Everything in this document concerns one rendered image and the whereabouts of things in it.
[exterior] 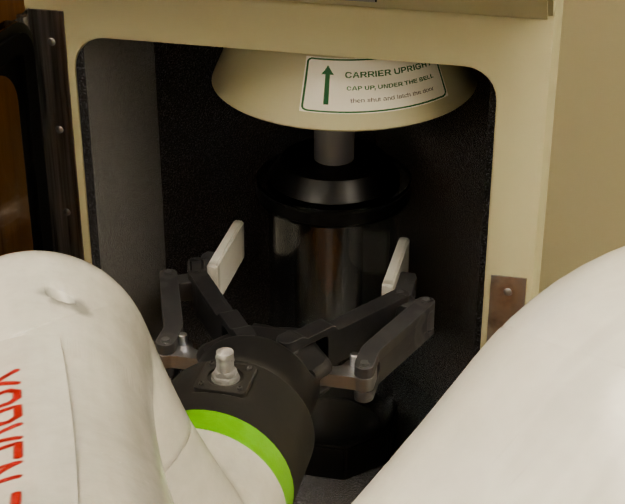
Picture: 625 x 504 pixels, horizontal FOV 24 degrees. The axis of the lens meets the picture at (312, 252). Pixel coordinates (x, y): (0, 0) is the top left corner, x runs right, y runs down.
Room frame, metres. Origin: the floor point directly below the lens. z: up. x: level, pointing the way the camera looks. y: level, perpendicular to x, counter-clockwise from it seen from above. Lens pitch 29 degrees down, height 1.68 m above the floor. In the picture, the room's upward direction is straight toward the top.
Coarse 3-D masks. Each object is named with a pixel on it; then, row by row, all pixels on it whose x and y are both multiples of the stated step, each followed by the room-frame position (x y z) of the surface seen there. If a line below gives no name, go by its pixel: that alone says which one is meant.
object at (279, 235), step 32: (288, 224) 0.88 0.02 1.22; (384, 224) 0.89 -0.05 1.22; (288, 256) 0.88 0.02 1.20; (320, 256) 0.87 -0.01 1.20; (352, 256) 0.87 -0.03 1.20; (384, 256) 0.89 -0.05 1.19; (288, 288) 0.88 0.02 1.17; (320, 288) 0.87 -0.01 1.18; (352, 288) 0.87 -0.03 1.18; (288, 320) 0.88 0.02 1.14; (384, 384) 0.89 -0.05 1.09; (320, 416) 0.87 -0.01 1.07; (352, 416) 0.87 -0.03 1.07; (384, 416) 0.89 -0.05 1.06
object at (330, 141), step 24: (312, 144) 0.94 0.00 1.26; (336, 144) 0.90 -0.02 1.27; (360, 144) 0.94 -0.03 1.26; (288, 168) 0.90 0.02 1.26; (312, 168) 0.90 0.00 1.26; (336, 168) 0.90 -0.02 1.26; (360, 168) 0.90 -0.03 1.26; (384, 168) 0.90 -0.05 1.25; (288, 192) 0.88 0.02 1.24; (312, 192) 0.88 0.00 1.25; (336, 192) 0.87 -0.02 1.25; (360, 192) 0.88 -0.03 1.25; (384, 192) 0.89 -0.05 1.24
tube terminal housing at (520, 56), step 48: (48, 0) 0.85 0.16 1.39; (96, 0) 0.84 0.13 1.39; (144, 0) 0.83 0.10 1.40; (192, 0) 0.83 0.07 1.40; (240, 0) 0.82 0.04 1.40; (240, 48) 0.82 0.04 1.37; (288, 48) 0.82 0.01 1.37; (336, 48) 0.81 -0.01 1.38; (384, 48) 0.80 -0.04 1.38; (432, 48) 0.80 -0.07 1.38; (480, 48) 0.79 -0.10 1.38; (528, 48) 0.79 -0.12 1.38; (528, 96) 0.79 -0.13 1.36; (528, 144) 0.78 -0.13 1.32; (528, 192) 0.78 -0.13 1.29; (528, 240) 0.78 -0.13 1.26; (528, 288) 0.78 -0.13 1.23
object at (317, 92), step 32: (224, 64) 0.89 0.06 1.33; (256, 64) 0.86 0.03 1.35; (288, 64) 0.85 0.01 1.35; (320, 64) 0.84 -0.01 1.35; (352, 64) 0.84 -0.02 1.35; (384, 64) 0.84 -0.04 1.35; (416, 64) 0.85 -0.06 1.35; (224, 96) 0.87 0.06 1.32; (256, 96) 0.85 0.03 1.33; (288, 96) 0.84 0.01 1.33; (320, 96) 0.83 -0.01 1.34; (352, 96) 0.83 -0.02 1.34; (384, 96) 0.83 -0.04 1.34; (416, 96) 0.84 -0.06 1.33; (448, 96) 0.86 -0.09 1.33; (320, 128) 0.82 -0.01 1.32; (352, 128) 0.82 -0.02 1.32; (384, 128) 0.83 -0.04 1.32
